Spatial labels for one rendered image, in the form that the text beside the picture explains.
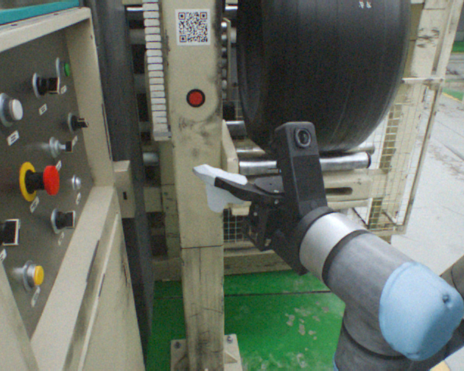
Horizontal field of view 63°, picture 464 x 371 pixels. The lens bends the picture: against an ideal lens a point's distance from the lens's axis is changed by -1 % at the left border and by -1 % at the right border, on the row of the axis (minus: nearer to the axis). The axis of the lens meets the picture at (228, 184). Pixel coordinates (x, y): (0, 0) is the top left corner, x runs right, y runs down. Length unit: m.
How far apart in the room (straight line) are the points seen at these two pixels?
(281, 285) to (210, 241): 0.88
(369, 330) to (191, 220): 0.76
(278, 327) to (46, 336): 1.30
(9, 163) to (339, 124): 0.63
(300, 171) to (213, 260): 0.76
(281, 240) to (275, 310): 1.35
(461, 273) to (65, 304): 0.51
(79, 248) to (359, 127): 0.62
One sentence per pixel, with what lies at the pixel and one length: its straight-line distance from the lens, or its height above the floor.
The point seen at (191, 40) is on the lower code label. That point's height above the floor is 1.19.
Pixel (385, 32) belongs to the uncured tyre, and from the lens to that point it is 0.83.
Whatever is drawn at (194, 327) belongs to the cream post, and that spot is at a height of 0.29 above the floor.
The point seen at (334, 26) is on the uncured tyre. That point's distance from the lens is 0.78.
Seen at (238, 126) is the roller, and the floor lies 0.91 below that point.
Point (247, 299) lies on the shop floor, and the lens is 1.87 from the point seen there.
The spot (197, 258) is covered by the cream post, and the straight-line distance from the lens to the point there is 1.17.
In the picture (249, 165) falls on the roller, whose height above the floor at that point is 0.91.
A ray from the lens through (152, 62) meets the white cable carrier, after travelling 0.94.
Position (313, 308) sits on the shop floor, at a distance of 1.87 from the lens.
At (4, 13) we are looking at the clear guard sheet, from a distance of 0.50.
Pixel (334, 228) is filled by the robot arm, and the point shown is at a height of 1.08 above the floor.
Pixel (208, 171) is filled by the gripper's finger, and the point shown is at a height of 1.08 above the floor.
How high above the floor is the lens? 1.31
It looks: 28 degrees down
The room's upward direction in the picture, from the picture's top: straight up
